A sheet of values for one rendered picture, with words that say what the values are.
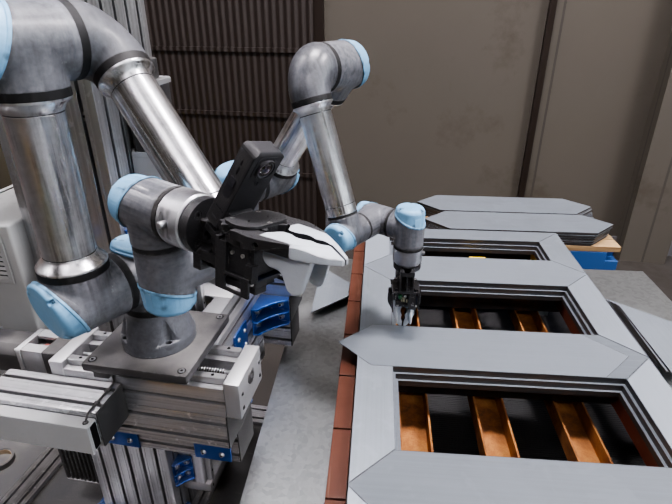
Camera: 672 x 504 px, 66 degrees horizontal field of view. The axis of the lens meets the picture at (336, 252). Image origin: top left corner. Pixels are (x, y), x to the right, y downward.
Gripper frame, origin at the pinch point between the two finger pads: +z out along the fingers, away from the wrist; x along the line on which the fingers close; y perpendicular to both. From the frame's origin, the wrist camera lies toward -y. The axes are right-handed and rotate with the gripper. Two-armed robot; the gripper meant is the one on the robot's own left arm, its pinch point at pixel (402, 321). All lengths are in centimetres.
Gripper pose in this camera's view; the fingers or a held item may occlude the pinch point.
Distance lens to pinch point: 146.7
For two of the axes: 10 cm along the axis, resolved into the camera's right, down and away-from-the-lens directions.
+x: 10.0, 0.4, -0.7
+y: -0.8, 4.5, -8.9
